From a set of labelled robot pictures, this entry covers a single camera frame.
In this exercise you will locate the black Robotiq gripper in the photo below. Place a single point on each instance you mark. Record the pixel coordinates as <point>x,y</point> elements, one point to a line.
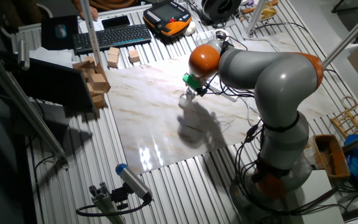
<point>201,89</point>

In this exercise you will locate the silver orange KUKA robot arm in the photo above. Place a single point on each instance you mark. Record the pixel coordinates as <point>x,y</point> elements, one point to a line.
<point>275,81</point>

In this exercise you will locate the person hand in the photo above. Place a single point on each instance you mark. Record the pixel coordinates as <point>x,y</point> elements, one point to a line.
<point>94,13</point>

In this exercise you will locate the white power strip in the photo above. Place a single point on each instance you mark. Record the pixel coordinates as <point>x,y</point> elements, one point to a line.
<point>230,96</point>

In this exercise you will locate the clear plastic box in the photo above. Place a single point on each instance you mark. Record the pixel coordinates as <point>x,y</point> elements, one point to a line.
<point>204,38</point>

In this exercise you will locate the silver tape roll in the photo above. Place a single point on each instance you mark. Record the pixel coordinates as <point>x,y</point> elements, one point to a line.
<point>221,35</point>

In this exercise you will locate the marble pattern mat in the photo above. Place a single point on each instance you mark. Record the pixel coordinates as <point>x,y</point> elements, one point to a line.
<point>154,124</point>

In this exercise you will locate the white rounded plastic object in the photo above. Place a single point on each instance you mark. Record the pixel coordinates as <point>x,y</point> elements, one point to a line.
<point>190,28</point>

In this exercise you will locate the black filament spool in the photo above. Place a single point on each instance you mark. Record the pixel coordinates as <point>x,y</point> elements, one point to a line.
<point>221,9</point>

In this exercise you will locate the black orange teach pendant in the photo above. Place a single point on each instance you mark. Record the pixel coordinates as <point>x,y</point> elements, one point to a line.
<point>166,12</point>

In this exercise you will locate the yellow crumpled item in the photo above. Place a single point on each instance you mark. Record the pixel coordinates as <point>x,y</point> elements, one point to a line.
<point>269,14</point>

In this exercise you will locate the black computer keyboard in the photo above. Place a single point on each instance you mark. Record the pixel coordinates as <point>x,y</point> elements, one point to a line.
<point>113,37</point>

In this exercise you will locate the black smartphone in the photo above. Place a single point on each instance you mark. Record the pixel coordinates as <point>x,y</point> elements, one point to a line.
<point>116,21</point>

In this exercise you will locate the white paper sheet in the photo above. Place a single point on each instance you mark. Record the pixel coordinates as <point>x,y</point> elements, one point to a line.
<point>99,25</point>

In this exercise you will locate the person torso brown clothing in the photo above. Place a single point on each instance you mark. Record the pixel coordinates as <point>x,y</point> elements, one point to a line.
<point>113,3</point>

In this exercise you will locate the black flat monitor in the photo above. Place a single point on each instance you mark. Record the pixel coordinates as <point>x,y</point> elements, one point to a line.
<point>54,84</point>

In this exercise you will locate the wooden rack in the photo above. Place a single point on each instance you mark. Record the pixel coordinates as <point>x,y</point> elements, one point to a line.
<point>350,119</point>

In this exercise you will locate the grey computer mouse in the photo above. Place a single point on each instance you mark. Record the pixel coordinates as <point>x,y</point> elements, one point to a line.
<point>61,31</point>

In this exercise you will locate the brown orange tray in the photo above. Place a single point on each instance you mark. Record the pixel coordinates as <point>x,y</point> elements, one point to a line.
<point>337,161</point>

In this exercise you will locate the black mouse pad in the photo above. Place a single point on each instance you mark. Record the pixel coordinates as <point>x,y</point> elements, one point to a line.
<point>50,37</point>

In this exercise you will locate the white box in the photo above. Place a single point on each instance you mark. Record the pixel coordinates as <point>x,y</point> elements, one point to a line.
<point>319,199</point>

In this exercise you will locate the green printed camera mount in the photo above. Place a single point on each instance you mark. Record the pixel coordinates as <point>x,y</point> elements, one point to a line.
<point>191,81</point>

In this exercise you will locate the silver depth camera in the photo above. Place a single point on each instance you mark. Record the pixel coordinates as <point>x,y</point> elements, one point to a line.
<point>134,182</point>
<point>23,54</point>

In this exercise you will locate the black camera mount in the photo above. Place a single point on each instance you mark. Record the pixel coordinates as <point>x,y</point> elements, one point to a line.
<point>120,196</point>

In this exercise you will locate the short aluminium profile post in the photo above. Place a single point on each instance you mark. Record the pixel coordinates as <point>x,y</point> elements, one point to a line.
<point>104,202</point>

